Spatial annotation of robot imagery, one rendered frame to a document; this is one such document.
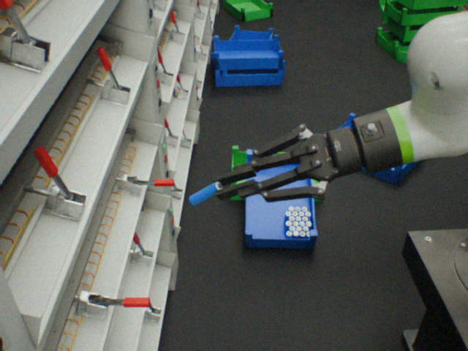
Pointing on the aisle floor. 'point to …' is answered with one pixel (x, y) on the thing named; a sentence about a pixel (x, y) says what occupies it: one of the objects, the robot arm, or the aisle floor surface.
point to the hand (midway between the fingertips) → (235, 183)
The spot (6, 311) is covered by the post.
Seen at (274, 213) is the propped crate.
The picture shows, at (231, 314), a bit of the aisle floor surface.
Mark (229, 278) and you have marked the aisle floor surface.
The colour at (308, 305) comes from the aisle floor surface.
